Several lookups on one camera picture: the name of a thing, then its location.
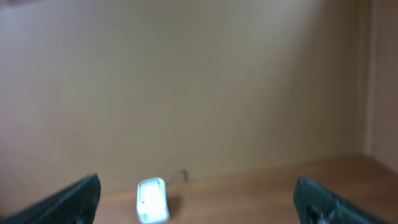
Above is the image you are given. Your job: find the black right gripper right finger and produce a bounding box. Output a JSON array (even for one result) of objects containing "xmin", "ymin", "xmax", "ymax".
[{"xmin": 294, "ymin": 178, "xmax": 387, "ymax": 224}]

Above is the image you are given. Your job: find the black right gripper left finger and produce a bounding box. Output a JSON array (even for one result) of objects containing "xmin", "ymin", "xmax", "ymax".
[{"xmin": 1, "ymin": 174, "xmax": 101, "ymax": 224}]

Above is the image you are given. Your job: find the white barcode scanner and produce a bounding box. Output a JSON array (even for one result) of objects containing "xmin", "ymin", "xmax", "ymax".
[{"xmin": 136, "ymin": 177, "xmax": 170, "ymax": 224}]

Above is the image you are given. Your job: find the black scanner cable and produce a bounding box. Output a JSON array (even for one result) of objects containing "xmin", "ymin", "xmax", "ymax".
[{"xmin": 165, "ymin": 169, "xmax": 189, "ymax": 184}]

